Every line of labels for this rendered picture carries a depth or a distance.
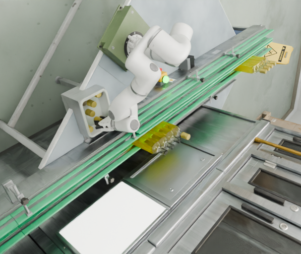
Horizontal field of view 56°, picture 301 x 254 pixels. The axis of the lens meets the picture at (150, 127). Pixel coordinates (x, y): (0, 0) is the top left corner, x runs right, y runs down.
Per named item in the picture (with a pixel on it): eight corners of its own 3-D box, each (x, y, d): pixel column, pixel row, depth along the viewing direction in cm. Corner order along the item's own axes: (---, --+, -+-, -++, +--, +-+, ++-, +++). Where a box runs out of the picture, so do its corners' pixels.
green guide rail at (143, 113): (127, 119, 158) (137, 123, 154) (127, 117, 158) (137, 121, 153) (265, 29, 258) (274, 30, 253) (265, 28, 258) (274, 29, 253)
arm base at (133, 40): (119, 49, 145) (140, 54, 136) (129, 26, 145) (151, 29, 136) (137, 62, 158) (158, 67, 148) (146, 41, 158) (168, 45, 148)
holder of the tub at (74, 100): (82, 141, 157) (91, 146, 152) (68, 97, 142) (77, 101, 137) (106, 126, 167) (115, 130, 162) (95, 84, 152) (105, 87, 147)
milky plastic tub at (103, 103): (80, 134, 154) (90, 139, 149) (68, 97, 142) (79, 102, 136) (105, 119, 164) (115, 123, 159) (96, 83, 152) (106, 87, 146)
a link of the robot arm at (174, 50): (171, 26, 117) (172, 15, 102) (195, 48, 117) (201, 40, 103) (148, 52, 118) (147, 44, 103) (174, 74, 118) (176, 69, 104)
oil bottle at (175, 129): (148, 128, 176) (176, 139, 163) (147, 121, 173) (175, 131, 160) (155, 124, 179) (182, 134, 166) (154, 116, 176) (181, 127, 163)
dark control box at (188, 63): (178, 68, 202) (187, 70, 196) (177, 57, 197) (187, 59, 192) (185, 64, 206) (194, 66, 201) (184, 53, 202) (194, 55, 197)
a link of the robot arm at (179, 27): (162, 51, 118) (176, 13, 116) (161, 61, 141) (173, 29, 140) (183, 59, 117) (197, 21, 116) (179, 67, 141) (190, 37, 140)
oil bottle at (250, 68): (230, 69, 233) (264, 76, 216) (230, 63, 230) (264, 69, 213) (234, 67, 236) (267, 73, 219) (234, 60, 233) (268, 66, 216)
